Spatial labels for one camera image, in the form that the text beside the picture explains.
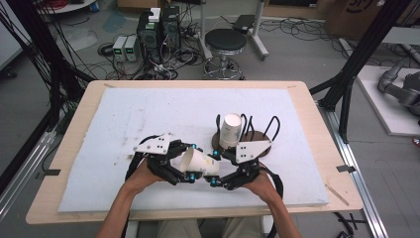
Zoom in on black computer tower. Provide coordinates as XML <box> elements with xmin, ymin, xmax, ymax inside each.
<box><xmin>160</xmin><ymin>5</ymin><xmax>182</xmax><ymax>52</ymax></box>
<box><xmin>136</xmin><ymin>11</ymin><xmax>163</xmax><ymax>64</ymax></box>

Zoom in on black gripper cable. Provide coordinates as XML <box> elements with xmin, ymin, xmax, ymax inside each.
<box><xmin>260</xmin><ymin>165</ymin><xmax>285</xmax><ymax>238</ymax></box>
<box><xmin>124</xmin><ymin>134</ymin><xmax>161</xmax><ymax>182</ymax></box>

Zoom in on brown cardboard box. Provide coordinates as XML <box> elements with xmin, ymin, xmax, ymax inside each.
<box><xmin>324</xmin><ymin>0</ymin><xmax>420</xmax><ymax>42</ymax></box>

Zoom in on small white box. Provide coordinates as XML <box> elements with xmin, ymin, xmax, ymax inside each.
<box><xmin>148</xmin><ymin>7</ymin><xmax>162</xmax><ymax>24</ymax></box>

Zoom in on black metal frame post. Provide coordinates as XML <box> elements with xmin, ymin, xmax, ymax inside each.
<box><xmin>5</xmin><ymin>0</ymin><xmax>87</xmax><ymax>127</ymax></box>
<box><xmin>309</xmin><ymin>0</ymin><xmax>414</xmax><ymax>144</ymax></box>

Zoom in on light wooden table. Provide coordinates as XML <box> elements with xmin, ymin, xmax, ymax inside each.
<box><xmin>25</xmin><ymin>79</ymin><xmax>365</xmax><ymax>226</ymax></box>

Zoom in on grey bench power supply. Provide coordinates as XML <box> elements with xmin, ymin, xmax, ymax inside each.
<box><xmin>112</xmin><ymin>35</ymin><xmax>129</xmax><ymax>62</ymax></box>
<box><xmin>124</xmin><ymin>35</ymin><xmax>140</xmax><ymax>63</ymax></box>

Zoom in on black flat device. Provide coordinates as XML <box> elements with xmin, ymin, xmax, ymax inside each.
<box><xmin>232</xmin><ymin>14</ymin><xmax>258</xmax><ymax>35</ymax></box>

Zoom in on black round stool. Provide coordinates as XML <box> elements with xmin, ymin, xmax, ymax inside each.
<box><xmin>201</xmin><ymin>28</ymin><xmax>248</xmax><ymax>81</ymax></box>

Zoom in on brown cup holder with wire loops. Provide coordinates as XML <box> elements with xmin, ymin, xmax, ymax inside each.
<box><xmin>211</xmin><ymin>113</ymin><xmax>282</xmax><ymax>160</ymax></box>

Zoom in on white foam mat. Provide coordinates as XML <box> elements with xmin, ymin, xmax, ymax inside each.
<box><xmin>57</xmin><ymin>86</ymin><xmax>331</xmax><ymax>214</ymax></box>

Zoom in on aluminium floor rail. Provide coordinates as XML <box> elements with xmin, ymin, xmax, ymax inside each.
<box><xmin>317</xmin><ymin>101</ymin><xmax>391</xmax><ymax>238</ymax></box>
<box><xmin>0</xmin><ymin>129</ymin><xmax>57</xmax><ymax>222</ymax></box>

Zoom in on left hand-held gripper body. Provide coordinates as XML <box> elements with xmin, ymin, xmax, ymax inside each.
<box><xmin>133</xmin><ymin>132</ymin><xmax>186</xmax><ymax>181</ymax></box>

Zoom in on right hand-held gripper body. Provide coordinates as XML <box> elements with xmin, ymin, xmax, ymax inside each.
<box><xmin>227</xmin><ymin>140</ymin><xmax>272</xmax><ymax>191</ymax></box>

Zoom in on white floor board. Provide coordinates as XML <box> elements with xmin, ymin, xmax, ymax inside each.
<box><xmin>356</xmin><ymin>64</ymin><xmax>420</xmax><ymax>138</ymax></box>

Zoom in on person's right hand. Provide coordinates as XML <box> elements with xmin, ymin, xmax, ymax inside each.
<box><xmin>242</xmin><ymin>162</ymin><xmax>282</xmax><ymax>203</ymax></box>

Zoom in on white round table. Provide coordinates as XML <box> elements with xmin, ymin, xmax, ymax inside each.
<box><xmin>37</xmin><ymin>0</ymin><xmax>97</xmax><ymax>15</ymax></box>

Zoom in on person's legs in beige trousers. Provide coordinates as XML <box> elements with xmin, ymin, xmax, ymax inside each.
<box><xmin>155</xmin><ymin>216</ymin><xmax>265</xmax><ymax>238</ymax></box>

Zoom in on white paper cup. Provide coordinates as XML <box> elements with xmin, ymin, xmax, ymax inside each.
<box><xmin>178</xmin><ymin>147</ymin><xmax>221</xmax><ymax>178</ymax></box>
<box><xmin>218</xmin><ymin>113</ymin><xmax>244</xmax><ymax>151</ymax></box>

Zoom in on person's left hand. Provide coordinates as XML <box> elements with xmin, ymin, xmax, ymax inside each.
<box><xmin>124</xmin><ymin>158</ymin><xmax>166</xmax><ymax>196</ymax></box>

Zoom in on thin wooden stick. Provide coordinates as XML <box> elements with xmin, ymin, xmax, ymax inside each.
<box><xmin>324</xmin><ymin>182</ymin><xmax>351</xmax><ymax>207</ymax></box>

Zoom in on tangle of floor cables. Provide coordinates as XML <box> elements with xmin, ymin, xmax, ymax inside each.
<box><xmin>96</xmin><ymin>19</ymin><xmax>207</xmax><ymax>81</ymax></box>

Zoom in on white metal stand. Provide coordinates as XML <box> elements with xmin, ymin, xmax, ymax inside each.
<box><xmin>197</xmin><ymin>0</ymin><xmax>270</xmax><ymax>62</ymax></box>

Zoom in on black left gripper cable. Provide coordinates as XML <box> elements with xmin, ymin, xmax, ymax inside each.
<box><xmin>124</xmin><ymin>134</ymin><xmax>161</xmax><ymax>182</ymax></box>

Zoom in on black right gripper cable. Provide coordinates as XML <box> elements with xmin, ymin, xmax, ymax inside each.
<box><xmin>260</xmin><ymin>165</ymin><xmax>285</xmax><ymax>238</ymax></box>

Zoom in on black tape piece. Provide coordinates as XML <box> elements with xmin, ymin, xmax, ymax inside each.
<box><xmin>336</xmin><ymin>164</ymin><xmax>358</xmax><ymax>175</ymax></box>
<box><xmin>35</xmin><ymin>169</ymin><xmax>62</xmax><ymax>180</ymax></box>

